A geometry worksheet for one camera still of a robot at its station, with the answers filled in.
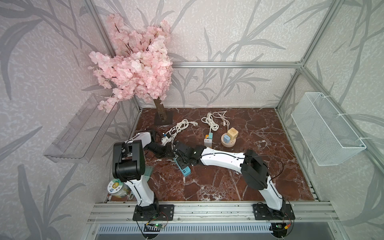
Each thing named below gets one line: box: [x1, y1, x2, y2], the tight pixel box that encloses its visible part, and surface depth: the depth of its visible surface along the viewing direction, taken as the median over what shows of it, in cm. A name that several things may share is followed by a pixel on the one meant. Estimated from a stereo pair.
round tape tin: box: [107, 178, 132, 198], surface depth 75 cm
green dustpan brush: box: [143, 165, 154, 182], surface depth 88 cm
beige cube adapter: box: [227, 127, 239, 140], surface depth 98 cm
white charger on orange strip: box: [204, 138, 213, 148], surface depth 95 cm
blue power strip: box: [173, 156, 192, 176], surface depth 87 cm
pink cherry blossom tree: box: [89, 13, 173, 120], surface depth 73 cm
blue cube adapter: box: [223, 134, 231, 144], surface depth 98 cm
